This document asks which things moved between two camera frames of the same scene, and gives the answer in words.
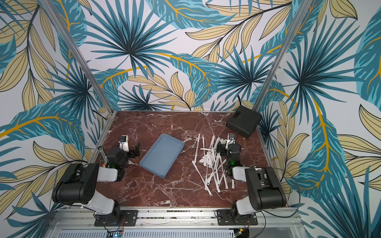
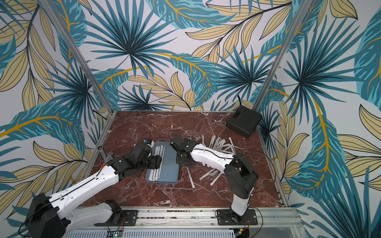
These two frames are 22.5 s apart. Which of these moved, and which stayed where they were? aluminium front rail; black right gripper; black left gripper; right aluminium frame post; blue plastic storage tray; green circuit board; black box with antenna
Moved: black right gripper; blue plastic storage tray; black left gripper
Stayed: right aluminium frame post; green circuit board; aluminium front rail; black box with antenna
